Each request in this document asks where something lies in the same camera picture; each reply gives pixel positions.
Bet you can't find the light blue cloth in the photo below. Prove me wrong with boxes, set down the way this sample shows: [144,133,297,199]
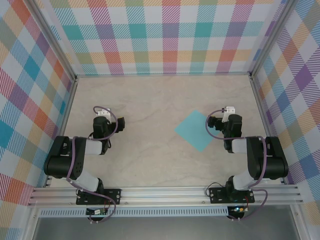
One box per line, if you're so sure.
[174,109,216,153]

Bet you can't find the green circuit board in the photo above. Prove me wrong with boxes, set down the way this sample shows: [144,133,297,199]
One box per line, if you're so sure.
[86,208,109,216]

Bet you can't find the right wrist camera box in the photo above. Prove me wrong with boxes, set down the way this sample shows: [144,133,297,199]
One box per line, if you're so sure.
[223,106,236,123]

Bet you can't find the aluminium side rail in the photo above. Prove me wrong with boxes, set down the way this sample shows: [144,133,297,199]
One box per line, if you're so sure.
[44,76,79,188]
[249,74,289,186]

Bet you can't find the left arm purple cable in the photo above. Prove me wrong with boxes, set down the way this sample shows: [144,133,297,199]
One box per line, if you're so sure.
[66,106,119,224]

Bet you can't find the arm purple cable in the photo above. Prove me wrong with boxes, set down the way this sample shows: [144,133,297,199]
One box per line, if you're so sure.
[66,106,119,224]
[205,107,268,222]

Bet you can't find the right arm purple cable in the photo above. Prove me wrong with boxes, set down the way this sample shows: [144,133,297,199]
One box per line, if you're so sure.
[205,107,268,222]

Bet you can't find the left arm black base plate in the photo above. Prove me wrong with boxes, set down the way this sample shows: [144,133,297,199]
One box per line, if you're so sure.
[75,187,123,206]

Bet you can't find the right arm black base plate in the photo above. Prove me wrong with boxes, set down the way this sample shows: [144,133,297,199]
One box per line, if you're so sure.
[208,186,256,205]

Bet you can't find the wide aluminium mounting rail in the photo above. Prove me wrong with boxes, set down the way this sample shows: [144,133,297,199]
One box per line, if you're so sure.
[27,184,305,207]

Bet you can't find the slotted grey cable duct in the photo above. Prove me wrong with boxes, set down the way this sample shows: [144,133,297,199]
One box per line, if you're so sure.
[39,206,230,218]

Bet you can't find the aluminium corner post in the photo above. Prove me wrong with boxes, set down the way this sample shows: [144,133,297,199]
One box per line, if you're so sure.
[249,0,299,79]
[26,0,78,82]

